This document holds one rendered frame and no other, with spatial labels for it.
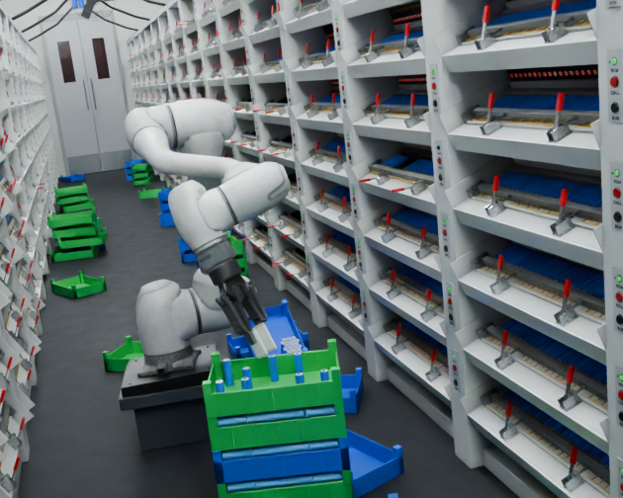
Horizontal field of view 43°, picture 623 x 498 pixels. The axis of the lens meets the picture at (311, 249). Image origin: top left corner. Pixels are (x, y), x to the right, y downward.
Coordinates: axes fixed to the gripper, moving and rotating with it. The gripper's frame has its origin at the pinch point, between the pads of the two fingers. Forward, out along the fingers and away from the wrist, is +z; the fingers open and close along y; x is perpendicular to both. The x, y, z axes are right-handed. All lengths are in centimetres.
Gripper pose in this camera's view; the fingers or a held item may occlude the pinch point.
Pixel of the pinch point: (261, 341)
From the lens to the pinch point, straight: 189.4
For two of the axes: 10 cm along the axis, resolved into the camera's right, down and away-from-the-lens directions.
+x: 7.4, -4.0, -5.4
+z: 4.7, 8.8, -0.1
